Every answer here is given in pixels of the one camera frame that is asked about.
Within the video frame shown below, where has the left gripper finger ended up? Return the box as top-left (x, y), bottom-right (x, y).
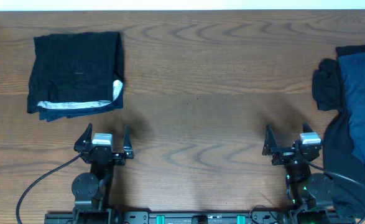
top-left (123, 125), bottom-right (132, 154)
top-left (75, 123), bottom-right (93, 146)

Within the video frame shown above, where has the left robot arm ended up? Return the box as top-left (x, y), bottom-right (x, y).
top-left (72, 124), bottom-right (134, 224)

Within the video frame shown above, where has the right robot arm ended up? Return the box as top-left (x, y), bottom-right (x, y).
top-left (262, 123), bottom-right (333, 223)

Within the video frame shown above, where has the folded black shorts white trim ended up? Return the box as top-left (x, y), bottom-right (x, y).
top-left (27, 32), bottom-right (124, 122)

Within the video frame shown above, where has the black garment pile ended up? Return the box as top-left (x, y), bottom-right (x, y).
top-left (312, 45), bottom-right (365, 218)

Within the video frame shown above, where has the black mounting rail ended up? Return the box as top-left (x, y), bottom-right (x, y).
top-left (44, 210), bottom-right (356, 224)

